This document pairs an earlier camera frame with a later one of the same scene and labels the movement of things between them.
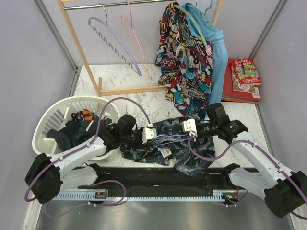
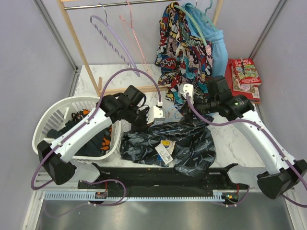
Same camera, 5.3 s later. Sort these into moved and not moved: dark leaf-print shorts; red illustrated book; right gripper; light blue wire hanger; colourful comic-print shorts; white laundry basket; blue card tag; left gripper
Moved: right gripper; blue card tag; light blue wire hanger; left gripper
Not moved: colourful comic-print shorts; dark leaf-print shorts; white laundry basket; red illustrated book
